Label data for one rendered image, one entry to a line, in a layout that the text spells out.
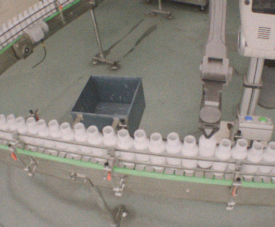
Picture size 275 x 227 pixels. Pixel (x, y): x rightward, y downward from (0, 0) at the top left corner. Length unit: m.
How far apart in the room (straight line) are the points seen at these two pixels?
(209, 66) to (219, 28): 0.10
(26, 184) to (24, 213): 0.30
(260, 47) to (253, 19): 0.15
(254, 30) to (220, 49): 0.61
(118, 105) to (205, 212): 1.01
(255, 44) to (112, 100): 0.92
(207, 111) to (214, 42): 0.18
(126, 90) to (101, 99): 0.20
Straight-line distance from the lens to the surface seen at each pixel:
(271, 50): 1.35
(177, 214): 2.02
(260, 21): 1.26
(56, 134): 1.08
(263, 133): 1.06
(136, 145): 0.95
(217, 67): 0.69
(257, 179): 1.04
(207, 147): 0.89
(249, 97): 1.57
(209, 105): 0.67
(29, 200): 2.38
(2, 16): 4.86
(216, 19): 0.69
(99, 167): 1.08
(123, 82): 1.56
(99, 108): 1.69
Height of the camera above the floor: 1.87
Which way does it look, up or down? 45 degrees down
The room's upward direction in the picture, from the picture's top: 10 degrees counter-clockwise
